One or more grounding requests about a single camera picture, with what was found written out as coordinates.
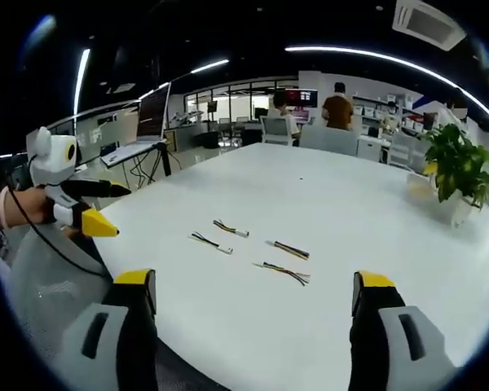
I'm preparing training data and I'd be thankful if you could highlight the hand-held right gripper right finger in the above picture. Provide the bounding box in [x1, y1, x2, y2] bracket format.
[348, 269, 457, 391]

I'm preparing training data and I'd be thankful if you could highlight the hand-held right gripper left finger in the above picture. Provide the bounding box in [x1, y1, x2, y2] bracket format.
[59, 268, 159, 391]

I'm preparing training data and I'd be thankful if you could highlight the JST connector with splayed wires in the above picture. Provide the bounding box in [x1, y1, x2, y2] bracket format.
[252, 261, 312, 288]

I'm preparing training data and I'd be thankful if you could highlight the JST connector with black-yellow wires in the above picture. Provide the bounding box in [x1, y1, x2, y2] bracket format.
[212, 218, 251, 239]
[187, 231, 235, 256]

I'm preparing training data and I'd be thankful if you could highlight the JST connector socket with wires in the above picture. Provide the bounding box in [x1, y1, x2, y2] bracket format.
[265, 239, 311, 260]

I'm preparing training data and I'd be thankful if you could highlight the person's left hand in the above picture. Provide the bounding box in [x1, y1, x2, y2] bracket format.
[7, 187, 82, 239]

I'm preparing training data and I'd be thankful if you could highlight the white side desk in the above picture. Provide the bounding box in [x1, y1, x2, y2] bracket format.
[99, 140, 173, 192]

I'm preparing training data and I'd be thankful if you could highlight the grey mesh chair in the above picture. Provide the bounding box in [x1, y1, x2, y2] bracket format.
[0, 222, 115, 391]

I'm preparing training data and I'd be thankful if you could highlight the open laptop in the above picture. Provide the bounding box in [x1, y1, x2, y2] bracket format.
[99, 82, 173, 167]

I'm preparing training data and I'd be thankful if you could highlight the white plant pot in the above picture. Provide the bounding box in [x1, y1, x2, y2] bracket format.
[447, 190, 478, 228]

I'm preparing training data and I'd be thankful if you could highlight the yellow-white small container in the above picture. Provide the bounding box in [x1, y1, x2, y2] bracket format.
[405, 172, 438, 201]

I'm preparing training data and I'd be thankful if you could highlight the white office chair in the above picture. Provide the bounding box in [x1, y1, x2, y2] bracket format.
[299, 124, 359, 157]
[259, 115, 295, 147]
[389, 132, 429, 169]

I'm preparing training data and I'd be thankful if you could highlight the green potted plant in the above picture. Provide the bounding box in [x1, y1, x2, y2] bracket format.
[418, 123, 489, 211]

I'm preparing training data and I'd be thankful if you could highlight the ceiling air conditioner vent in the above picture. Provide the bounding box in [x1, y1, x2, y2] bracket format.
[392, 0, 469, 51]

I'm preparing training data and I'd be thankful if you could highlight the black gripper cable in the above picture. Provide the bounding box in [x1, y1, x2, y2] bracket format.
[4, 152, 112, 279]

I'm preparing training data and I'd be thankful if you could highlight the wall screen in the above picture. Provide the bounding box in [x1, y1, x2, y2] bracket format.
[284, 89, 319, 109]

